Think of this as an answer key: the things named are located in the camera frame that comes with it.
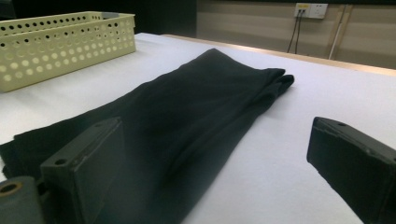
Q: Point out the white wall socket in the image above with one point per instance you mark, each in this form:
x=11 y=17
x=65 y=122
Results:
x=311 y=10

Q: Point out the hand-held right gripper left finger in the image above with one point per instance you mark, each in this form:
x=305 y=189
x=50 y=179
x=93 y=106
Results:
x=77 y=174

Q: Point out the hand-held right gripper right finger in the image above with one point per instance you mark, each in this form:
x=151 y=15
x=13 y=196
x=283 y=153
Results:
x=355 y=168

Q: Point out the white wall conduit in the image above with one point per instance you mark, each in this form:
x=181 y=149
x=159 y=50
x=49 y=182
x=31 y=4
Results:
x=339 y=34

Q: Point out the pale yellow perforated basket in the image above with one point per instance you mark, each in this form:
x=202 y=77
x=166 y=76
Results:
x=62 y=53

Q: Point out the black pants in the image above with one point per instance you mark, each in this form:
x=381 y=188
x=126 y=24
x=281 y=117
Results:
x=202 y=102

